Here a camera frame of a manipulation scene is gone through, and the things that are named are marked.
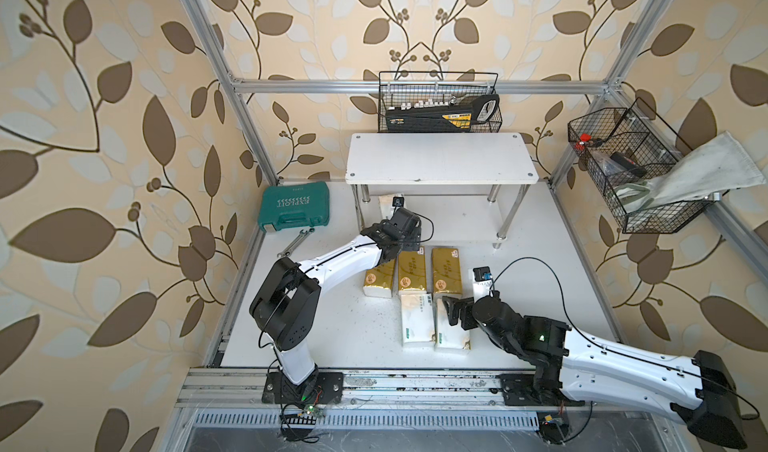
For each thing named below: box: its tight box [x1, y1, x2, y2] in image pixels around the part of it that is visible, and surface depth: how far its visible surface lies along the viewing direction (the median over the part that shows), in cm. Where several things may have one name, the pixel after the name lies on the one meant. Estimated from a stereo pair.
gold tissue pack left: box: [364, 258, 395, 290], surface depth 88 cm
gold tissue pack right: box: [432, 247, 462, 294], surface depth 90 cm
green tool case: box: [258, 181, 329, 231], surface depth 110 cm
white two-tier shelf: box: [345, 132, 539, 249], surface depth 81 cm
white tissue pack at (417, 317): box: [399, 291, 436, 344], surface depth 83 cm
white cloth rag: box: [616, 131, 766, 214], surface depth 62 cm
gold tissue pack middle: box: [398, 246, 426, 291], surface depth 91 cm
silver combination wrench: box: [277, 227, 315, 258], surface depth 106 cm
